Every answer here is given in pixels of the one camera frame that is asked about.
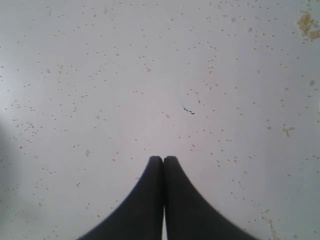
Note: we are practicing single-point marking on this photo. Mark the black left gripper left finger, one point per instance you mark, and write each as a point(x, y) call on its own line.
point(140, 216)

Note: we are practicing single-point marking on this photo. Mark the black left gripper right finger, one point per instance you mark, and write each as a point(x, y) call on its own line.
point(188, 216)

